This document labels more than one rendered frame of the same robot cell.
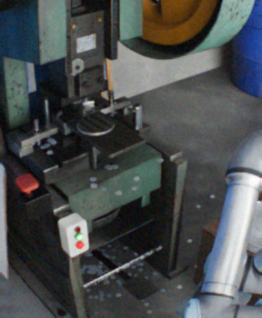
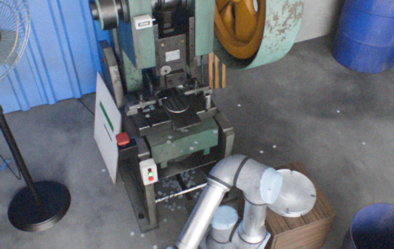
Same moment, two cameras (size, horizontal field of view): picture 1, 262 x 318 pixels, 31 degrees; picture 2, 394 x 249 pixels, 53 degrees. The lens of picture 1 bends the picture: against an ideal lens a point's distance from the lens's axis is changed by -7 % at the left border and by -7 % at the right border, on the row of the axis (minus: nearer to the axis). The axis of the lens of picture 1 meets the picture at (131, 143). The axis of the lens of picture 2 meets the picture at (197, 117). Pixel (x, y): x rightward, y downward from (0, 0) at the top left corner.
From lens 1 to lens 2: 0.68 m
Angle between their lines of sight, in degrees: 16
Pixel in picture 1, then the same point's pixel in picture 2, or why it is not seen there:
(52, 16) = (143, 41)
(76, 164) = (162, 126)
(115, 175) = (184, 137)
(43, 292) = (135, 197)
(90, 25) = (175, 44)
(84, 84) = (169, 82)
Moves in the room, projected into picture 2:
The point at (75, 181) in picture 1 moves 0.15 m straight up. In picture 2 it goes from (159, 136) to (157, 116)
